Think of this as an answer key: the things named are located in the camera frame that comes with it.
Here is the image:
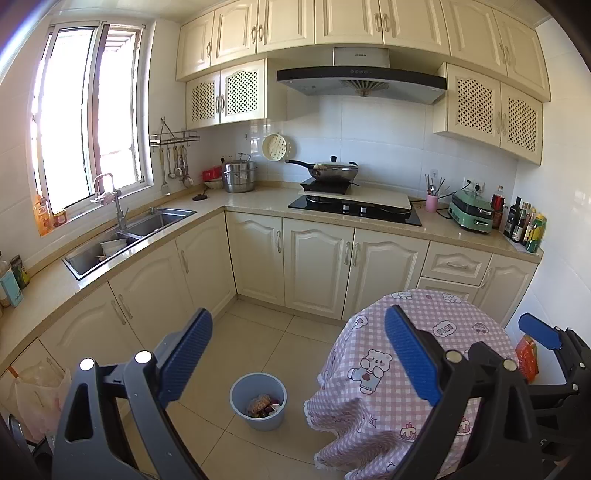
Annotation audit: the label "blue trash bin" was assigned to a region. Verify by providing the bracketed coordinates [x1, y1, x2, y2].
[229, 372, 287, 432]

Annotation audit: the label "cream lower kitchen cabinets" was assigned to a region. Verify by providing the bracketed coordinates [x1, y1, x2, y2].
[1, 208, 541, 373]

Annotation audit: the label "cream kitchen cabinets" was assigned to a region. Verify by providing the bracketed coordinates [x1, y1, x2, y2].
[176, 1, 551, 164]
[1, 208, 541, 373]

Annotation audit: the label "cream upper kitchen cabinets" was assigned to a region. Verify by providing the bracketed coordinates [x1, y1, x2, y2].
[176, 1, 551, 164]

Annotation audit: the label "orange snack package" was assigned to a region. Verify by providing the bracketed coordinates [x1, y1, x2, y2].
[515, 334, 539, 384]

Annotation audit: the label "pink checked tablecloth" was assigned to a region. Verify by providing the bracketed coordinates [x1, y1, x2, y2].
[304, 289, 516, 479]

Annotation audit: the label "green yellow bottle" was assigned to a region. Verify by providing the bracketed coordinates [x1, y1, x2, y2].
[526, 214, 547, 253]

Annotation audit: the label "dark sauce bottle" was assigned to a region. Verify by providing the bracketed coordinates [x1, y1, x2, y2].
[504, 196, 522, 239]

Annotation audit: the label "teal box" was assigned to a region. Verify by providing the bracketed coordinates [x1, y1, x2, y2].
[0, 269, 23, 307]

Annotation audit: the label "green electric cooker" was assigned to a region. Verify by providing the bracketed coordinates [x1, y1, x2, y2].
[448, 190, 494, 234]

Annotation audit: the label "red capped bottle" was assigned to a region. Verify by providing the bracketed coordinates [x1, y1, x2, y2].
[491, 185, 505, 230]

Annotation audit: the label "steel sink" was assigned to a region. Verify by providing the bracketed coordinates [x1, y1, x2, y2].
[62, 207, 195, 280]

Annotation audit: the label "chrome faucet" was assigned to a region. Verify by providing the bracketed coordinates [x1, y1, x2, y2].
[92, 173, 128, 231]

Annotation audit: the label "pink utensil cup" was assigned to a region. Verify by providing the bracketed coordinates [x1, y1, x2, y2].
[425, 194, 439, 213]

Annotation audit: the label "orange dish soap bottle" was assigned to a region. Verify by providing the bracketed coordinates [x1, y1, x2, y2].
[33, 194, 53, 236]

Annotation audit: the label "black gas stove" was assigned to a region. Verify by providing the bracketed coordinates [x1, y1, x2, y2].
[288, 195, 422, 227]

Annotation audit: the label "red bowl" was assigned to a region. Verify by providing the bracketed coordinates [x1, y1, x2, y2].
[201, 166, 221, 182]

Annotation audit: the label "steel stock pot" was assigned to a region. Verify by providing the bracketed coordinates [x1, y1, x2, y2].
[221, 153, 256, 194]

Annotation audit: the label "wok with lid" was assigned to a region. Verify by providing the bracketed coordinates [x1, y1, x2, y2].
[284, 156, 359, 182]

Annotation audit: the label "round cream strainer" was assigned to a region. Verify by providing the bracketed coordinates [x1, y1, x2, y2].
[262, 133, 291, 162]

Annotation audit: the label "window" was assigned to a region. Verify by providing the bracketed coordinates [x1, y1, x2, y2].
[30, 20, 150, 219]

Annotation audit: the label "range hood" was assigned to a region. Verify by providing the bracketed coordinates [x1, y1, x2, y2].
[276, 47, 447, 105]

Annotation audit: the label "plastic bag on handle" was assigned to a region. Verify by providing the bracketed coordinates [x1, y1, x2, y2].
[15, 362, 71, 441]

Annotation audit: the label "wall utensil rack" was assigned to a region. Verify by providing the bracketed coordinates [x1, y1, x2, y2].
[149, 117, 200, 197]

